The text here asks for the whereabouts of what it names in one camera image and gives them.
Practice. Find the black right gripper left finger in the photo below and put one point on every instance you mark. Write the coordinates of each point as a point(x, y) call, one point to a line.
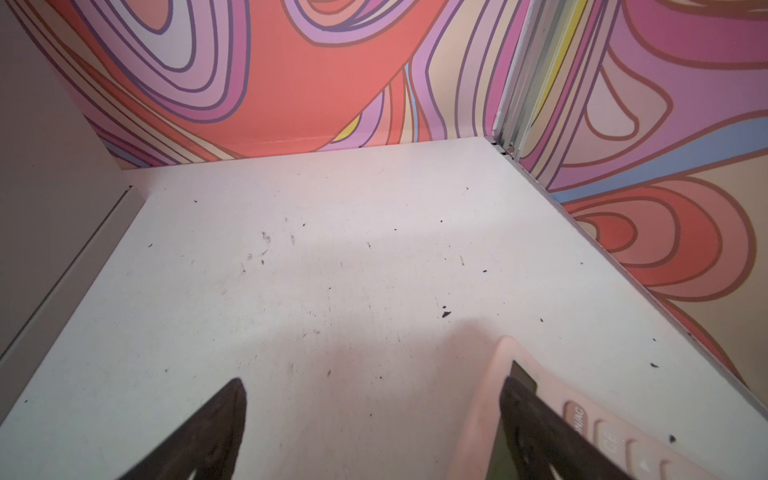
point(205, 446)

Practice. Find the grey metal cabinet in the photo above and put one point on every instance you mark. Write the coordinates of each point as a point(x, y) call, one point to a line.
point(65, 206)

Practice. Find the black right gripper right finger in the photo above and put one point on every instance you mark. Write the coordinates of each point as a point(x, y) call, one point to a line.
point(543, 445)

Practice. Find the pink calculator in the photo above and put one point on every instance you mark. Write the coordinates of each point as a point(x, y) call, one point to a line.
point(482, 451)

